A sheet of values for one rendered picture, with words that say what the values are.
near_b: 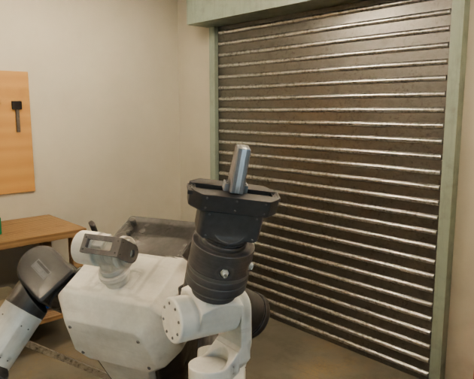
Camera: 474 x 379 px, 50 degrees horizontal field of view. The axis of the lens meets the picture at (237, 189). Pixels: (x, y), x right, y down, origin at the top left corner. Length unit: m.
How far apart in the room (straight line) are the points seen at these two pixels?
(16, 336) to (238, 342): 0.57
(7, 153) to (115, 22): 1.40
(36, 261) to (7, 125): 2.99
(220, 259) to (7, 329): 0.64
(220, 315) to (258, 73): 3.40
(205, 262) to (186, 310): 0.08
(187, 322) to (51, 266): 0.52
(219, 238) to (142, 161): 4.02
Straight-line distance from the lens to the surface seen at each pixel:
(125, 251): 0.97
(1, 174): 4.14
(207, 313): 0.73
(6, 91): 4.14
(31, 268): 1.20
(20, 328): 1.21
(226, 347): 0.81
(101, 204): 4.52
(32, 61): 4.24
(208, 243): 0.69
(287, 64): 3.86
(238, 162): 0.65
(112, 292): 1.05
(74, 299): 1.09
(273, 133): 3.92
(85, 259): 1.02
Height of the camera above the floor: 1.67
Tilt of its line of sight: 9 degrees down
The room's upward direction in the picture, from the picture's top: straight up
